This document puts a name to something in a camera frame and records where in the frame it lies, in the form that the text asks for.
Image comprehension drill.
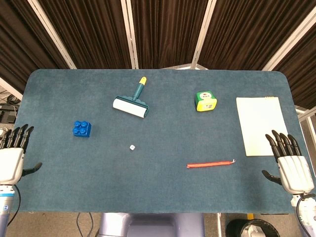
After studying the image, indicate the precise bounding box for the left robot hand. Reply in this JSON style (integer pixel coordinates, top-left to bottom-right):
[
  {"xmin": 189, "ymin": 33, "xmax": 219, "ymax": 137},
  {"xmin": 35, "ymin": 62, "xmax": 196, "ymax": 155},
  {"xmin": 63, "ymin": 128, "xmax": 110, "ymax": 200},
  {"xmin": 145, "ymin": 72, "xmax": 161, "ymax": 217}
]
[{"xmin": 0, "ymin": 124, "xmax": 43, "ymax": 185}]

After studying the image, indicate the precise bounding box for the teal lint roller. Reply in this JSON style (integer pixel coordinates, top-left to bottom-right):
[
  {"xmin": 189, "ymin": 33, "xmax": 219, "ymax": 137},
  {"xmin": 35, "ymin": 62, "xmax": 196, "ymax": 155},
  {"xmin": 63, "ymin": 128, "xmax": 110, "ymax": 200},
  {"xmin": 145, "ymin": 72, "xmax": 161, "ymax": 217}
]
[{"xmin": 113, "ymin": 77, "xmax": 150, "ymax": 119}]

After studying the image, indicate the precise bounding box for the robot torso base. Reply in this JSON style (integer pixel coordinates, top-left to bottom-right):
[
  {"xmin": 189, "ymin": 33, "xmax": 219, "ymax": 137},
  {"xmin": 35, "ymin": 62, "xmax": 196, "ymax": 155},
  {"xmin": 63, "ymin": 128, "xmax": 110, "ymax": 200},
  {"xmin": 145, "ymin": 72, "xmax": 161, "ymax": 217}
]
[{"xmin": 98, "ymin": 212, "xmax": 205, "ymax": 237}]

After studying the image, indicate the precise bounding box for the blue table mat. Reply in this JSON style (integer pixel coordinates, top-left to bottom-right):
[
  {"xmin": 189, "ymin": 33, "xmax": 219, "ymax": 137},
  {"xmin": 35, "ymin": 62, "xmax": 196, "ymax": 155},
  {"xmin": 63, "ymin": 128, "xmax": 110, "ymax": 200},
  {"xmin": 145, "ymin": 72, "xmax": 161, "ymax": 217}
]
[{"xmin": 9, "ymin": 68, "xmax": 306, "ymax": 214}]

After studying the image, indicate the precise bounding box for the black floor cable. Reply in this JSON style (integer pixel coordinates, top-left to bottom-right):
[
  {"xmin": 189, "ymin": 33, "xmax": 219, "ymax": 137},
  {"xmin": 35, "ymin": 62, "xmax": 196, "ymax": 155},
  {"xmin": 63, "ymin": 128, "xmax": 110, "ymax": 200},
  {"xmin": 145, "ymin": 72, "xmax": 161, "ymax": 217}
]
[{"xmin": 76, "ymin": 212, "xmax": 95, "ymax": 237}]

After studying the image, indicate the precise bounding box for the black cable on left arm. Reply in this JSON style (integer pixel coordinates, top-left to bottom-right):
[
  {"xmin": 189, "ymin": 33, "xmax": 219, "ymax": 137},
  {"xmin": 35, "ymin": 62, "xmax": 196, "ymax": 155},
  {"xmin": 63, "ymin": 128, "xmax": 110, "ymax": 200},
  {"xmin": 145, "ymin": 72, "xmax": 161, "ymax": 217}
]
[{"xmin": 5, "ymin": 184, "xmax": 22, "ymax": 235}]

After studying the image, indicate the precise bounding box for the dark pleated curtain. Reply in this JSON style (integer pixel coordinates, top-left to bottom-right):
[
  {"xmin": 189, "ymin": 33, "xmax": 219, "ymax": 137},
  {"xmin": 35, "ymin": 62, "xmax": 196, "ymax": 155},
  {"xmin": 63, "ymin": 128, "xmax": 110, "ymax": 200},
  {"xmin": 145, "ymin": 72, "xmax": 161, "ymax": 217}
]
[{"xmin": 0, "ymin": 0, "xmax": 316, "ymax": 109}]

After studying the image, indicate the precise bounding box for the black trash bin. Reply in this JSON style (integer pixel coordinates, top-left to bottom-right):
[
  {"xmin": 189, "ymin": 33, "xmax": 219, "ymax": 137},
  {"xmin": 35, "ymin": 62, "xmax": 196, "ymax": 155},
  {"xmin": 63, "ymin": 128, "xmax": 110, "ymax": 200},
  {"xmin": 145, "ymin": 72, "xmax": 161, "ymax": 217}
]
[{"xmin": 226, "ymin": 218, "xmax": 281, "ymax": 237}]

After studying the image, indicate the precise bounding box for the white partition frame post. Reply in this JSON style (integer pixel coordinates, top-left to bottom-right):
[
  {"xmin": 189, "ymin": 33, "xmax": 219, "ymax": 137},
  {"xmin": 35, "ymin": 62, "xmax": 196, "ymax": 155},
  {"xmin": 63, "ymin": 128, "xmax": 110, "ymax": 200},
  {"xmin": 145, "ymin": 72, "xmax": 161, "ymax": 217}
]
[
  {"xmin": 120, "ymin": 0, "xmax": 139, "ymax": 70},
  {"xmin": 190, "ymin": 0, "xmax": 218, "ymax": 67},
  {"xmin": 27, "ymin": 0, "xmax": 77, "ymax": 70},
  {"xmin": 261, "ymin": 14, "xmax": 316, "ymax": 72}
]

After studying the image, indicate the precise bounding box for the blue building block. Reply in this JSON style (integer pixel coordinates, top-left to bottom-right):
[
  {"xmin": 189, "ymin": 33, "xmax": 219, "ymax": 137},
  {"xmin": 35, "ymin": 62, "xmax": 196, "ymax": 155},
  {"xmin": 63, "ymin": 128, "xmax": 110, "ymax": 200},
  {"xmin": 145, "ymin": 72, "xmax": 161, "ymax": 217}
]
[{"xmin": 72, "ymin": 120, "xmax": 92, "ymax": 137}]

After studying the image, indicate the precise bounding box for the red thin stick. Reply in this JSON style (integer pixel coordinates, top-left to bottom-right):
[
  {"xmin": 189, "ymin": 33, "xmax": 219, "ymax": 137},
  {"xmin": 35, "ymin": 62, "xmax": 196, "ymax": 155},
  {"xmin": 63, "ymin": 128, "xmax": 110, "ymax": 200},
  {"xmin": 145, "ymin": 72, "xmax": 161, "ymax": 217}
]
[{"xmin": 186, "ymin": 159, "xmax": 236, "ymax": 169}]

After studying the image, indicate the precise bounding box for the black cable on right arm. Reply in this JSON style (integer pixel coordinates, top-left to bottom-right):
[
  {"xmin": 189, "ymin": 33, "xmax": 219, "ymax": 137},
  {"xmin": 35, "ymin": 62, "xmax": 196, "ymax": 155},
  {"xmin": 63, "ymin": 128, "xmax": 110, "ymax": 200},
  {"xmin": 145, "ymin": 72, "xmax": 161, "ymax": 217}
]
[{"xmin": 296, "ymin": 194, "xmax": 312, "ymax": 237}]

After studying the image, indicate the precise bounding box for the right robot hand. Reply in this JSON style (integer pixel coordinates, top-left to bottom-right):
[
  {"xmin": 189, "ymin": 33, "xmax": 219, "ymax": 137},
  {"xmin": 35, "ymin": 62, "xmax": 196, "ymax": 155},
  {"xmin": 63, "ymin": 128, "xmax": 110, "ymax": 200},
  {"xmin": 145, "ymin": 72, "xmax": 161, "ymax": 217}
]
[{"xmin": 261, "ymin": 129, "xmax": 316, "ymax": 195}]

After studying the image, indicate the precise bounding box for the cluttered equipment pile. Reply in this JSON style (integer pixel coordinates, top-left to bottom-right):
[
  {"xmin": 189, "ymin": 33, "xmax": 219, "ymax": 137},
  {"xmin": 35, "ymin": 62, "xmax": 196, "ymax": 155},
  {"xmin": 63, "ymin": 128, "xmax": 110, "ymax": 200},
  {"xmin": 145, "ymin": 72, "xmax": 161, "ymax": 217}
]
[{"xmin": 0, "ymin": 90, "xmax": 22, "ymax": 135}]

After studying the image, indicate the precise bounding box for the white notepad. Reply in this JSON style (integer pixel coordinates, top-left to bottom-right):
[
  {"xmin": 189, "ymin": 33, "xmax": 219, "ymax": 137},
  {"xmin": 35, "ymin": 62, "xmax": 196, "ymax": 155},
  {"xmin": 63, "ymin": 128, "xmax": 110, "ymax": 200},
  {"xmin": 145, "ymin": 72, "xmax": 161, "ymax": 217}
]
[{"xmin": 236, "ymin": 96, "xmax": 290, "ymax": 157}]

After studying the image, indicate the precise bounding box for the green yellow cube box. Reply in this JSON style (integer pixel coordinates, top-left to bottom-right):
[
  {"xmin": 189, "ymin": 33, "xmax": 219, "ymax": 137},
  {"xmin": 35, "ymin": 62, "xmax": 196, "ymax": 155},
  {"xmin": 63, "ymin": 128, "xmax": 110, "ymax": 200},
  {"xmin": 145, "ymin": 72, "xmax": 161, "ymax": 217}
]
[{"xmin": 195, "ymin": 90, "xmax": 219, "ymax": 113}]

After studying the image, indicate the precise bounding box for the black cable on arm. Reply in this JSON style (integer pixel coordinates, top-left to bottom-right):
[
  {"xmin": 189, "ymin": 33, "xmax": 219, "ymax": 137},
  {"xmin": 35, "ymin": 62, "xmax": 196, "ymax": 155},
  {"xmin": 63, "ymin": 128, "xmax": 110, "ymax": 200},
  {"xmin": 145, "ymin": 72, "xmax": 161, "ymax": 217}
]
[
  {"xmin": 5, "ymin": 184, "xmax": 22, "ymax": 235},
  {"xmin": 296, "ymin": 194, "xmax": 312, "ymax": 237}
]

